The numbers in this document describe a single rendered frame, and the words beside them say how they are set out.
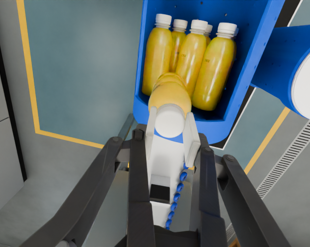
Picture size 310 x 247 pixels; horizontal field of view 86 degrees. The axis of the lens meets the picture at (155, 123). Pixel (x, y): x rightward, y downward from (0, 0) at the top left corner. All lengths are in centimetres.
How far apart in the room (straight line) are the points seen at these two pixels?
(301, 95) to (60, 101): 189
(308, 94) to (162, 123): 54
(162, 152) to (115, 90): 106
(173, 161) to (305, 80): 56
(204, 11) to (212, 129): 36
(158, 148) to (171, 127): 56
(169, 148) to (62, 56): 139
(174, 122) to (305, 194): 273
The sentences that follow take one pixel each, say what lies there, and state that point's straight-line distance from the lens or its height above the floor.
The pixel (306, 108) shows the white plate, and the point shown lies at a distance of 69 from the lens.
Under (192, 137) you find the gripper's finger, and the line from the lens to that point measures 16.
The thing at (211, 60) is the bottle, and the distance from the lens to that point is 43.
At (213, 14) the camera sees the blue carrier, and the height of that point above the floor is 96.
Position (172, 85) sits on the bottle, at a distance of 26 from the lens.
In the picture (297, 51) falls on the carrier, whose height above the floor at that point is 99.
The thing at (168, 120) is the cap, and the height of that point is 136.
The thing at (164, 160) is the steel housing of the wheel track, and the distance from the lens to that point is 81.
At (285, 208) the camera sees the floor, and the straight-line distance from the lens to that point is 299.
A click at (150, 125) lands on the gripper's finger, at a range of 16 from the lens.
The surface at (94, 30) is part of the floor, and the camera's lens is 168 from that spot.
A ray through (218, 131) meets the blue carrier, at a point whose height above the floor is 121.
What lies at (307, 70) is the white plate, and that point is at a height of 104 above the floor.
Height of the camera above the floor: 155
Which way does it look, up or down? 62 degrees down
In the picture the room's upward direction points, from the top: 170 degrees counter-clockwise
